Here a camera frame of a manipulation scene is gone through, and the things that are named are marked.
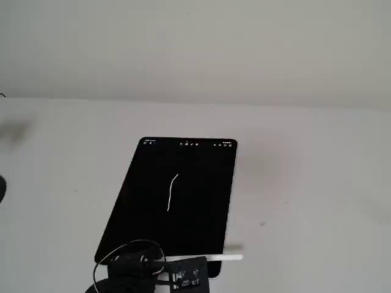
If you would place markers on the black screen silver tablet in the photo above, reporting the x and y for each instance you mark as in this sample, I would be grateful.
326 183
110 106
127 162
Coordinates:
183 229

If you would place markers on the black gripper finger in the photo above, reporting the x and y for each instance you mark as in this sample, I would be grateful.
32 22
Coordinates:
149 259

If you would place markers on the white stylus pencil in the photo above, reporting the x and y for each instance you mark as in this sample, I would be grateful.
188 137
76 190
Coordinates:
223 258

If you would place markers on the black rounded object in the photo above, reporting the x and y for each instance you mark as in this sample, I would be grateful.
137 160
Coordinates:
2 189

